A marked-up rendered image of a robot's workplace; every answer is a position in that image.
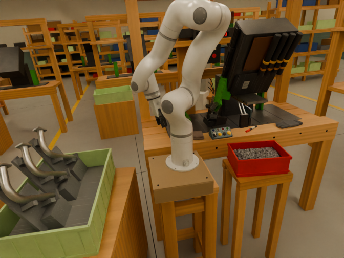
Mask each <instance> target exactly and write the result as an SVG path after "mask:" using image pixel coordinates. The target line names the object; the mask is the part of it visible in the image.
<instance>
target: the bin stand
mask: <svg viewBox="0 0 344 258"><path fill-rule="evenodd" d="M222 167H223V186H222V210H221V234H220V241H221V244H222V245H227V244H228V234H229V218H230V202H231V187H232V177H234V179H235V180H236V181H237V184H236V192H235V206H234V219H233V232H232V246H231V258H240V257H241V247H242V237H243V228H244V218H245V208H246V199H247V190H248V189H254V188H257V192H256V200H255V208H254V215H253V223H252V231H251V234H252V236H253V237H254V239H255V238H259V237H260V232H261V225H262V218H263V212H264V205H265V198H266V192H267V186H270V185H275V184H277V188H276V194H275V199H274V205H273V211H272V217H271V222H270V228H269V234H268V240H267V245H266V251H265V257H266V258H275V253H276V248H277V243H278V238H279V235H280V230H281V225H282V220H283V215H284V211H285V206H286V201H287V196H288V191H289V186H290V182H292V179H293V173H292V172H291V171H290V172H288V173H287V174H280V175H266V176H252V177H238V178H237V177H236V175H235V173H234V171H233V169H232V167H231V165H230V163H229V161H228V159H223V161H222Z"/></svg>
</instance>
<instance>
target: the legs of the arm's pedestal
mask: <svg viewBox="0 0 344 258"><path fill-rule="evenodd" d="M217 203H218V193H214V194H211V195H205V196H200V197H194V198H192V199H190V200H185V201H179V202H174V201H172V202H166V203H159V209H160V218H161V226H162V235H163V244H164V252H165V258H179V255H178V242H177V241H180V240H185V239H190V238H193V247H194V249H195V253H200V252H201V253H202V256H201V257H197V258H216V236H217ZM191 213H192V226H193V227H191V228H185V229H180V230H176V217H178V216H183V215H186V214H191Z"/></svg>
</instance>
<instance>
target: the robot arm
mask: <svg viewBox="0 0 344 258"><path fill-rule="evenodd" d="M230 21H231V12H230V10H229V8H228V7H227V6H226V5H224V4H221V3H217V2H213V1H208V0H175V1H173V2H172V3H171V4H170V6H169V7H168V9H167V11H166V14H165V16H164V19H163V22H162V24H161V27H160V29H159V32H158V34H157V37H156V40H155V42H154V45H153V48H152V50H151V52H150V53H149V54H148V55H146V56H145V57H144V58H143V59H142V60H141V61H140V62H139V64H138V65H137V67H136V69H135V71H134V74H133V76H132V80H131V88H132V90H133V91H134V92H136V93H140V92H144V95H145V98H146V99H147V101H149V102H150V105H151V108H152V111H153V114H154V115H155V118H156V122H157V125H161V126H162V128H164V127H167V122H166V119H167V121H168V122H169V125H170V141H171V155H170V156H168V157H167V158H166V166H167V167H168V168H169V169H171V170H174V171H178V172H186V171H191V170H193V169H195V168H196V167H198V165H199V158H198V157H197V156H196V155H194V154H193V127H192V122H191V121H190V120H189V119H187V118H185V111H187V110H188V109H190V108H192V107H193V106H194V105H195V104H196V103H197V101H198V98H199V94H200V87H201V79H202V75H203V72H204V70H205V67H206V65H207V62H208V60H209V58H210V56H211V54H212V52H213V51H214V49H215V48H216V46H217V45H218V43H219V42H220V41H221V39H222V38H223V36H224V35H225V33H226V31H227V29H228V27H229V25H230ZM183 26H186V27H188V28H191V29H194V30H199V31H200V32H199V34H198V35H197V36H196V38H195V39H194V40H193V42H192V43H191V44H190V46H189V48H188V50H187V53H186V56H185V59H184V62H183V66H182V82H181V85H180V86H179V87H178V88H177V89H175V90H172V91H170V92H168V93H166V94H165V95H164V96H163V97H162V99H160V96H159V95H161V94H160V91H159V88H158V84H157V81H156V78H155V75H154V71H155V70H156V69H157V68H159V67H160V66H162V65H163V64H164V63H166V61H167V60H168V58H169V56H170V53H171V51H172V49H173V47H174V45H175V43H176V41H177V39H178V37H179V34H180V32H181V30H182V28H183Z"/></svg>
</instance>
